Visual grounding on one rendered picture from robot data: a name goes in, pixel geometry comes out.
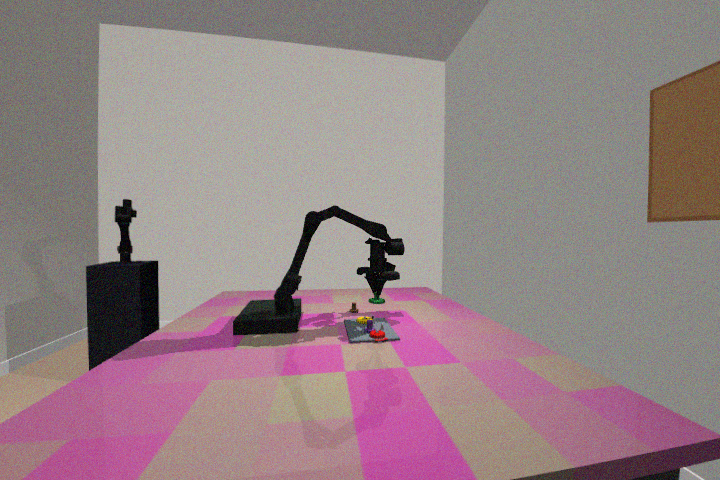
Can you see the green gear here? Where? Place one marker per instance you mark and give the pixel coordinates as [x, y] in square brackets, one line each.
[376, 299]

